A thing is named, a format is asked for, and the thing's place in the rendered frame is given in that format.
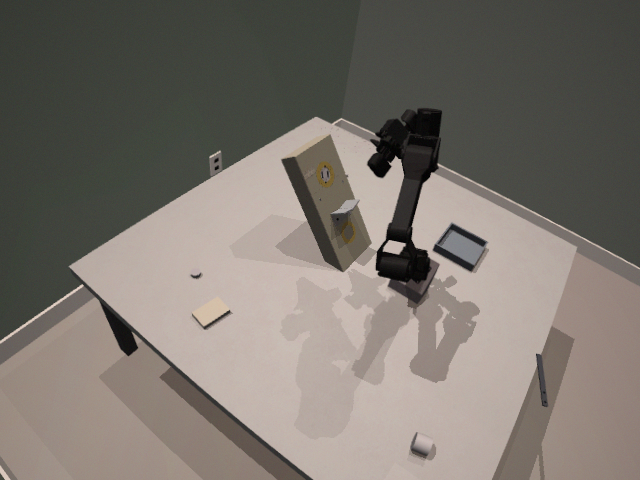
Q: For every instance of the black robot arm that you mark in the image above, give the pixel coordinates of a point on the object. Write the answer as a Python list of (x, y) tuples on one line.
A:
[(419, 160)]

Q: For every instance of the dark grey flat bar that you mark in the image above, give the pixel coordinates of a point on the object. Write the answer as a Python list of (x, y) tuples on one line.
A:
[(542, 381)]

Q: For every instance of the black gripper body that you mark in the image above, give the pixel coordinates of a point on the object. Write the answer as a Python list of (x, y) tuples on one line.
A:
[(378, 162)]

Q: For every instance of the tan flat rectangular block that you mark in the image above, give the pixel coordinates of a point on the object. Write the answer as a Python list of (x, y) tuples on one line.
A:
[(211, 312)]

